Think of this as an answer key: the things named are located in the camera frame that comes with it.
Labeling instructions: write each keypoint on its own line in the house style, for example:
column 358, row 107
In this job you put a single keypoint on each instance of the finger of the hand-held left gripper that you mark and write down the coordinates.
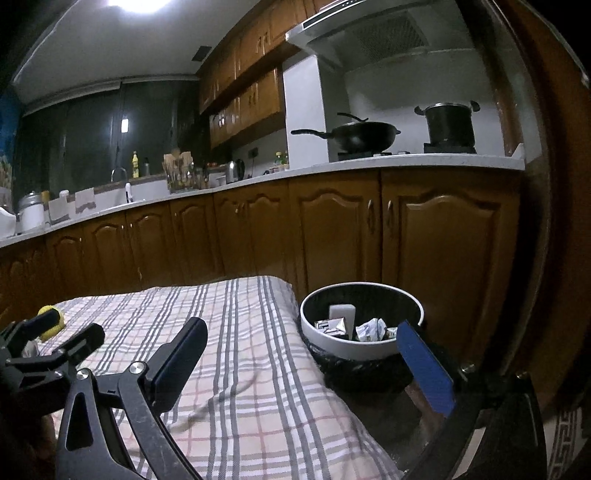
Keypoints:
column 78, row 344
column 27, row 328

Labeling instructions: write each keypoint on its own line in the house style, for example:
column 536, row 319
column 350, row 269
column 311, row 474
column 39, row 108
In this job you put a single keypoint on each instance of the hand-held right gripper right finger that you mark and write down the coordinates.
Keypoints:
column 425, row 369

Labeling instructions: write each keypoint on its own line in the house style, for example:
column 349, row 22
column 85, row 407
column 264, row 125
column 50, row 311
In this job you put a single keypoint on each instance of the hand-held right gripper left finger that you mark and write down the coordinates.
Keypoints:
column 180, row 364

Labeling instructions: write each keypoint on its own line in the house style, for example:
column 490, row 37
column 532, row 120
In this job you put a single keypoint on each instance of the white-rimmed black trash bin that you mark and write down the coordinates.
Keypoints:
column 351, row 348

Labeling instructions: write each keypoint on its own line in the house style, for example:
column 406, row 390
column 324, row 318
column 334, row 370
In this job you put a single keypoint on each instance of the white rectangular box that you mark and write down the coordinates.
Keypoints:
column 342, row 314

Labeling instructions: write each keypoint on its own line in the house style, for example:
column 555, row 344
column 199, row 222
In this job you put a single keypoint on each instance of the plaid tablecloth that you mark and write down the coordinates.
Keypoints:
column 258, row 369

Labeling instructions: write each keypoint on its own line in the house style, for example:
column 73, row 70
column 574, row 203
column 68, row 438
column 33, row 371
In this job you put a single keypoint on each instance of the white rice cooker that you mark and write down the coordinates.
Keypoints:
column 7, row 222

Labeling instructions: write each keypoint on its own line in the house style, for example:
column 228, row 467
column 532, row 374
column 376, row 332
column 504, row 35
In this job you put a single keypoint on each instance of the metal lidded canister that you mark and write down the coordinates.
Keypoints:
column 31, row 214

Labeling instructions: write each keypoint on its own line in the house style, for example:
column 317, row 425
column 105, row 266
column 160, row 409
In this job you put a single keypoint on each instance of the hanging dish towel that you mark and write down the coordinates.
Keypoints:
column 85, row 201
column 58, row 208

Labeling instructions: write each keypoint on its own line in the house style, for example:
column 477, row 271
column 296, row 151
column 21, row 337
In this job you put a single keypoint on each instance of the patterned floor rug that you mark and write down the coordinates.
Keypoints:
column 565, row 438

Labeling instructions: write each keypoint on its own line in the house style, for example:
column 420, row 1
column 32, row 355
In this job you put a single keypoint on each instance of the wooden base cabinets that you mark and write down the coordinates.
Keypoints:
column 341, row 230

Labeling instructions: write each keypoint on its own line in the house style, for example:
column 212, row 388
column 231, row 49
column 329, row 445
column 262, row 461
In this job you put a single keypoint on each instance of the sink faucet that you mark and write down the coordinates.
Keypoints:
column 118, row 171

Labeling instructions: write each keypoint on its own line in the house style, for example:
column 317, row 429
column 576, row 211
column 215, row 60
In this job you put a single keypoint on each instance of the yellow bottle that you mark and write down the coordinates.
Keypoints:
column 135, row 166

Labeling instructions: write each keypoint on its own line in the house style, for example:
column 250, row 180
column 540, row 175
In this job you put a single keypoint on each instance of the utensil rack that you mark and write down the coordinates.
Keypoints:
column 181, row 174

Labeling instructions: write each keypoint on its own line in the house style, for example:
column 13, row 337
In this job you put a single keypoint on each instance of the steel electric kettle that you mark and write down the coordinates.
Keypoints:
column 233, row 171

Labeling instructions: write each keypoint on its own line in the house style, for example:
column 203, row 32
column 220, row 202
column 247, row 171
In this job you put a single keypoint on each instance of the dark kitchen window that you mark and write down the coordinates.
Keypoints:
column 92, row 134

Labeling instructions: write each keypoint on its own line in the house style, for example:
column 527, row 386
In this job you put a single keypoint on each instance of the white kitchen countertop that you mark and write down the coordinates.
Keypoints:
column 369, row 161

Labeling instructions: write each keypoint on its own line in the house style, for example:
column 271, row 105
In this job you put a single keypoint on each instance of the gas stove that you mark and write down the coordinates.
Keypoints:
column 448, row 149

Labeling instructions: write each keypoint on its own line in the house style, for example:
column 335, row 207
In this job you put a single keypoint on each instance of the cooking oil bottle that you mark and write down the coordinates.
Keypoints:
column 280, row 160

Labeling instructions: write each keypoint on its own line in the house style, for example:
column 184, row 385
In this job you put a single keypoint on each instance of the wooden door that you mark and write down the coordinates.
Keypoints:
column 563, row 184

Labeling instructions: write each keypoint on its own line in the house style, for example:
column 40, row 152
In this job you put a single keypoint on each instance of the black wok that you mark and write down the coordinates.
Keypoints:
column 360, row 136

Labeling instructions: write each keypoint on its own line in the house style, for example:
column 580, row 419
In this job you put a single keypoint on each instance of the black cooking pot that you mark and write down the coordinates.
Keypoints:
column 448, row 124

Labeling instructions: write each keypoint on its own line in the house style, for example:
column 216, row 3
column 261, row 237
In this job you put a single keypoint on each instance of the ceiling vent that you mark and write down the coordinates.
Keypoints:
column 202, row 53

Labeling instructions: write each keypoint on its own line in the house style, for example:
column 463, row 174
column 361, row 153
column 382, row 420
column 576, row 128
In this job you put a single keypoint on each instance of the range hood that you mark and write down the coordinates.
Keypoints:
column 323, row 41

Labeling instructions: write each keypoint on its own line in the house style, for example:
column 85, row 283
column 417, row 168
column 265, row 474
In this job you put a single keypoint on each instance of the ceiling lamp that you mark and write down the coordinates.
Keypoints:
column 136, row 2

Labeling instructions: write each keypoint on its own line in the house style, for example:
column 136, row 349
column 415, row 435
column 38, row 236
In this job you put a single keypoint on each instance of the blue wall poster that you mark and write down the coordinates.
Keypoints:
column 5, row 161

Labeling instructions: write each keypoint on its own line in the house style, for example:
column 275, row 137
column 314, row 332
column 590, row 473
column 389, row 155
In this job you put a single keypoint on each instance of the wooden wall cabinets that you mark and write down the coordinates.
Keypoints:
column 258, row 97

